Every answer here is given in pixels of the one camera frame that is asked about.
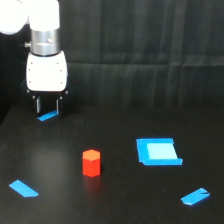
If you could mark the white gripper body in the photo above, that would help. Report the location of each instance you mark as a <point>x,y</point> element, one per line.
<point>47,75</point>

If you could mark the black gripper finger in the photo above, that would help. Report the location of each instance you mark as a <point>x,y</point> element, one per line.
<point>61,106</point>
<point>36,100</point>

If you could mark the red hexagonal block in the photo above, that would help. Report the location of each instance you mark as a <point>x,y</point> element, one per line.
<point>91,163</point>

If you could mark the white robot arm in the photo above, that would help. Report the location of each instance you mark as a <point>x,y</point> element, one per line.
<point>43,18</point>

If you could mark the blue tape strip back left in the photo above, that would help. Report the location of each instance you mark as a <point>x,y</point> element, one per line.
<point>48,116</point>

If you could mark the blue tape strip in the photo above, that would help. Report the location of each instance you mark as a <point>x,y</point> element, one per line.
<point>23,189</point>
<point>48,116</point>
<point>195,197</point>

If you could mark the black curtain backdrop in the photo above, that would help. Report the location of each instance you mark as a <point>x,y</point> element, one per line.
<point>145,52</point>

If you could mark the blue tape strip front left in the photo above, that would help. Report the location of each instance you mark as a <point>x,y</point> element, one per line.
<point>23,189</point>

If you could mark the blue tape square marker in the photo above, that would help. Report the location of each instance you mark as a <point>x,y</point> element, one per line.
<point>157,152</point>

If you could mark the blue tape strip front right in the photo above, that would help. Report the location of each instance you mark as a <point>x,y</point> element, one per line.
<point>195,197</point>

